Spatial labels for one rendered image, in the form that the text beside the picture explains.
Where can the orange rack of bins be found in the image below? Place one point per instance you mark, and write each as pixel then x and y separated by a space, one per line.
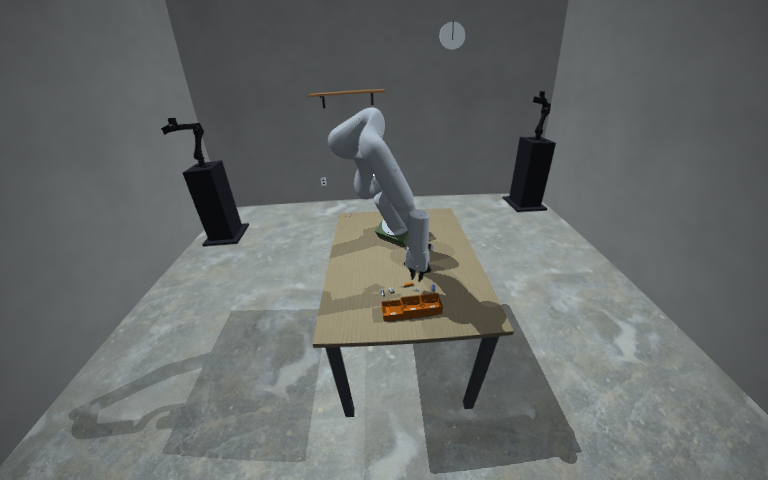
pixel 393 310

